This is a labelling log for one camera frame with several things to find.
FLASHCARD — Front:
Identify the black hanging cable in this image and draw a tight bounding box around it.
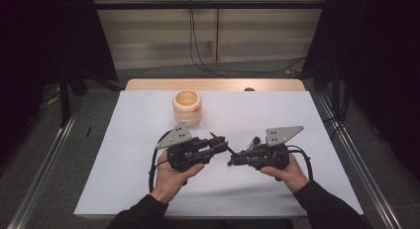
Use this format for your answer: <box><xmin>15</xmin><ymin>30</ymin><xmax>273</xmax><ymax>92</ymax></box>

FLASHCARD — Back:
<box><xmin>188</xmin><ymin>8</ymin><xmax>232</xmax><ymax>78</ymax></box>
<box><xmin>191</xmin><ymin>8</ymin><xmax>308</xmax><ymax>74</ymax></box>

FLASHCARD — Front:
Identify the cream ribbed cup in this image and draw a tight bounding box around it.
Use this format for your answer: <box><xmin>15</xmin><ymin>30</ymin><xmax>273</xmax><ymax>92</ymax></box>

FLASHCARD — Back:
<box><xmin>171</xmin><ymin>89</ymin><xmax>203</xmax><ymax>128</ymax></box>

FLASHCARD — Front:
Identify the left hand-held gripper cable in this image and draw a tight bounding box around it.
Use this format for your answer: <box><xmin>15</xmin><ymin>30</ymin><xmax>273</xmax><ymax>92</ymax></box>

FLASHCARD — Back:
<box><xmin>148</xmin><ymin>129</ymin><xmax>173</xmax><ymax>193</ymax></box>

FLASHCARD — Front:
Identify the person's left hand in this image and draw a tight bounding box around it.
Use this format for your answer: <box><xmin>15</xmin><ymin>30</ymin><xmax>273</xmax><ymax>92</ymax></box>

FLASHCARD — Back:
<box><xmin>154</xmin><ymin>149</ymin><xmax>206</xmax><ymax>204</ymax></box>

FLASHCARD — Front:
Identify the black stand post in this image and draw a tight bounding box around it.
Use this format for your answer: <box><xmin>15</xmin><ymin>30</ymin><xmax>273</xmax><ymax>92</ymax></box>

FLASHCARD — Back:
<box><xmin>58</xmin><ymin>65</ymin><xmax>72</xmax><ymax>128</ymax></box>

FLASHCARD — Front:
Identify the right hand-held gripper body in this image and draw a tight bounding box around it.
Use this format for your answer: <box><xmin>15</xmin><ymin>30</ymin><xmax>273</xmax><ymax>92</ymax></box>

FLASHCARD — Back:
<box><xmin>251</xmin><ymin>125</ymin><xmax>305</xmax><ymax>172</ymax></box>

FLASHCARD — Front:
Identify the hand-held gripper cable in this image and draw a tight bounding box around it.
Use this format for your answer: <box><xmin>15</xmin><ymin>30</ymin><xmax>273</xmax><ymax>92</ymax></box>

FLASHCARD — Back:
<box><xmin>148</xmin><ymin>129</ymin><xmax>173</xmax><ymax>193</ymax></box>
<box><xmin>286</xmin><ymin>144</ymin><xmax>314</xmax><ymax>182</ymax></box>

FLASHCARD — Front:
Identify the right hand-held gripper cable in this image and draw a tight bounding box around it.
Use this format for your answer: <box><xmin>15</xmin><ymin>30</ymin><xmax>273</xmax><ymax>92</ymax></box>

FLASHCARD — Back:
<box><xmin>286</xmin><ymin>144</ymin><xmax>314</xmax><ymax>182</ymax></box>

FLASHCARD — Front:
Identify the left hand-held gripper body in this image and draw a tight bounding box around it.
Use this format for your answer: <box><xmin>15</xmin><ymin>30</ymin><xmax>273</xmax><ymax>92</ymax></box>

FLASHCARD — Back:
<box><xmin>156</xmin><ymin>121</ymin><xmax>212</xmax><ymax>173</ymax></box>

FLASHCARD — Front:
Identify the aluminium floor rail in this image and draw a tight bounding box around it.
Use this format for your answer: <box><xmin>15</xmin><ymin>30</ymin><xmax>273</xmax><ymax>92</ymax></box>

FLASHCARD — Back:
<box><xmin>316</xmin><ymin>91</ymin><xmax>403</xmax><ymax>229</ymax></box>
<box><xmin>6</xmin><ymin>99</ymin><xmax>84</xmax><ymax>229</ymax></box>

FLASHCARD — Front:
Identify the black curtain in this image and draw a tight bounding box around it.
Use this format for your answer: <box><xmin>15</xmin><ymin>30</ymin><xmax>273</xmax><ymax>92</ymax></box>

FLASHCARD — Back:
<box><xmin>0</xmin><ymin>0</ymin><xmax>119</xmax><ymax>168</ymax></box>
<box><xmin>301</xmin><ymin>0</ymin><xmax>420</xmax><ymax>182</ymax></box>

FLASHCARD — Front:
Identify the brass vertical strip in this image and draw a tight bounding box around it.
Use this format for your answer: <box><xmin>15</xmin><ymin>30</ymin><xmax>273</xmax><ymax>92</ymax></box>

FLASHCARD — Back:
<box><xmin>214</xmin><ymin>0</ymin><xmax>221</xmax><ymax>63</ymax></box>

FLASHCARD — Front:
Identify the person's right hand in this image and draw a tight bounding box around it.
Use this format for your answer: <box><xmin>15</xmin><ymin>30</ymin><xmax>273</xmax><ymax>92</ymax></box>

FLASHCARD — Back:
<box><xmin>261</xmin><ymin>154</ymin><xmax>310</xmax><ymax>193</ymax></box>

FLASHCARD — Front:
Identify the black horizontal bar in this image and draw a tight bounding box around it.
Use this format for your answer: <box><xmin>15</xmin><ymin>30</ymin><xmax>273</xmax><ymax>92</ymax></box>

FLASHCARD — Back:
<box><xmin>93</xmin><ymin>0</ymin><xmax>328</xmax><ymax>10</ymax></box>

